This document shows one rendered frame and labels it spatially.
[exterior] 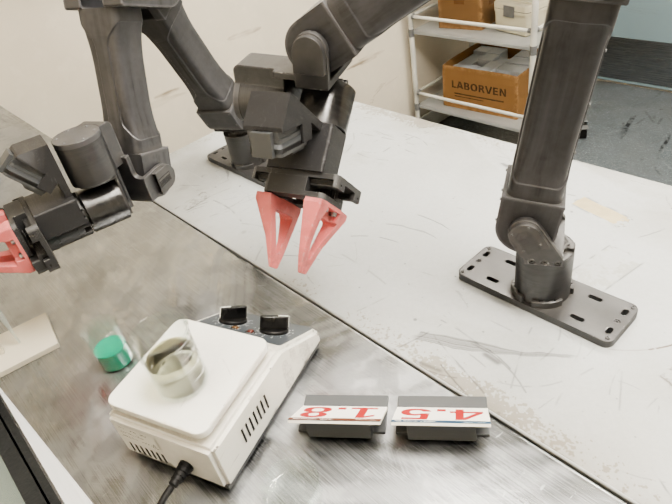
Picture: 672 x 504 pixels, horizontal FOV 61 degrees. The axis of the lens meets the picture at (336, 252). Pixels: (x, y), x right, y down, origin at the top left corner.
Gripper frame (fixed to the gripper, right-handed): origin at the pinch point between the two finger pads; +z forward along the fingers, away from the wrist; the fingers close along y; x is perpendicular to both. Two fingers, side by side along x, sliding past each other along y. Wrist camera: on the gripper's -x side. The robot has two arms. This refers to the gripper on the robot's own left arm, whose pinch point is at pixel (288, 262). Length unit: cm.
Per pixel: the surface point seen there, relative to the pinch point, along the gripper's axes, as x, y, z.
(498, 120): 195, -24, -96
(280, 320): 4.2, -1.8, 6.2
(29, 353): 1.2, -35.1, 17.7
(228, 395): -6.1, 0.4, 13.6
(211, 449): -7.2, 0.8, 18.3
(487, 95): 192, -30, -107
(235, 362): -3.7, -1.2, 10.9
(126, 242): 17.7, -40.4, 0.2
